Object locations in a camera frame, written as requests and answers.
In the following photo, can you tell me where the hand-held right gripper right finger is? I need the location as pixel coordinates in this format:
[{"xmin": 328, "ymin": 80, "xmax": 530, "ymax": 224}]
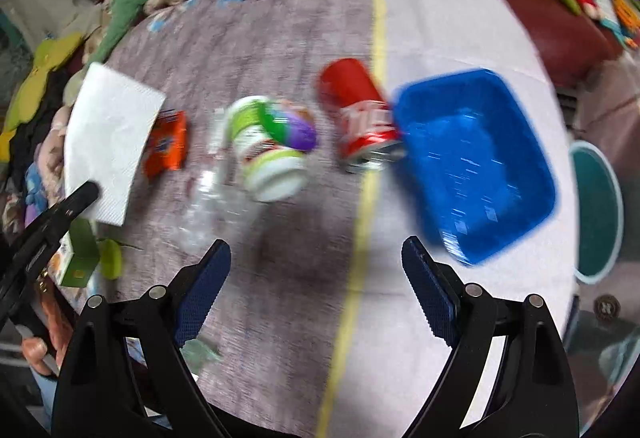
[{"xmin": 401, "ymin": 235, "xmax": 581, "ymax": 438}]

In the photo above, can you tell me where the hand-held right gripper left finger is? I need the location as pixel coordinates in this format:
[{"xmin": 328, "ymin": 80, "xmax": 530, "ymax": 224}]
[{"xmin": 51, "ymin": 239, "xmax": 233, "ymax": 438}]

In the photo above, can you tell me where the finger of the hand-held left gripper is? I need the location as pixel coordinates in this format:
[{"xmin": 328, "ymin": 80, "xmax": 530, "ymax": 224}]
[{"xmin": 12, "ymin": 181, "xmax": 101, "ymax": 252}]

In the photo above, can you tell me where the green white small carton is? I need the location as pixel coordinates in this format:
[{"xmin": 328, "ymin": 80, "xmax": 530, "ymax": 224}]
[{"xmin": 50, "ymin": 218, "xmax": 101, "ymax": 289}]

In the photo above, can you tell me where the blue plastic tray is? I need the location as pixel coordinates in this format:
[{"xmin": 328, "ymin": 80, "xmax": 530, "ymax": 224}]
[{"xmin": 392, "ymin": 68, "xmax": 558, "ymax": 267}]

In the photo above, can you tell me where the teal plastic bin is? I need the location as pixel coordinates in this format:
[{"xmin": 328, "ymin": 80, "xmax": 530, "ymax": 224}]
[{"xmin": 567, "ymin": 140, "xmax": 625, "ymax": 285}]

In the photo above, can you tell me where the person's left hand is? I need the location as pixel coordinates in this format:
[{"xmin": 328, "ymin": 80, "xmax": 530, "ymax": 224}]
[{"xmin": 21, "ymin": 290, "xmax": 73, "ymax": 376}]

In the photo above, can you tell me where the lime green small object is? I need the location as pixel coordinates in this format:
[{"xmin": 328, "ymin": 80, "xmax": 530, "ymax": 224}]
[{"xmin": 97, "ymin": 238, "xmax": 143, "ymax": 280}]

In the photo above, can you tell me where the white paper napkin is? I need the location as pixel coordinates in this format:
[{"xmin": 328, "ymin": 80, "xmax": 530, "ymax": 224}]
[{"xmin": 64, "ymin": 62, "xmax": 167, "ymax": 227}]

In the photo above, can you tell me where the clear plastic bottle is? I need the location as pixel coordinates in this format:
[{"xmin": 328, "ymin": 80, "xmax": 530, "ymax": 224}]
[{"xmin": 177, "ymin": 110, "xmax": 266, "ymax": 249}]

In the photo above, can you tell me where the orange snack packet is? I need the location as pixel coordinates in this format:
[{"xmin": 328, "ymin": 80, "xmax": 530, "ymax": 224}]
[{"xmin": 142, "ymin": 109, "xmax": 188, "ymax": 179}]

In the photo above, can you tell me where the yellow green plush toy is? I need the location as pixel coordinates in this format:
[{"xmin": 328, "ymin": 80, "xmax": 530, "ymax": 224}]
[{"xmin": 0, "ymin": 33, "xmax": 83, "ymax": 164}]

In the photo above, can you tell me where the green purple drink bottle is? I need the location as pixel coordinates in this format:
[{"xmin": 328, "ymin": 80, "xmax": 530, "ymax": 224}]
[{"xmin": 225, "ymin": 95, "xmax": 318, "ymax": 203}]

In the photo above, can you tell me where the red soda can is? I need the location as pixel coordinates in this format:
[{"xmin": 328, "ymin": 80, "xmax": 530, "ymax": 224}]
[{"xmin": 317, "ymin": 58, "xmax": 406, "ymax": 174}]

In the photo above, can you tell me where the dark red leather sofa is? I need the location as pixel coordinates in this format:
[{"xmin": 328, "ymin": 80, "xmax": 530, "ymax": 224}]
[{"xmin": 87, "ymin": 0, "xmax": 640, "ymax": 89}]

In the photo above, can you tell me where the colourful printed cloth book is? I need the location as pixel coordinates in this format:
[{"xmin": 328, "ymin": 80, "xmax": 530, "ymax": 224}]
[{"xmin": 590, "ymin": 0, "xmax": 640, "ymax": 51}]

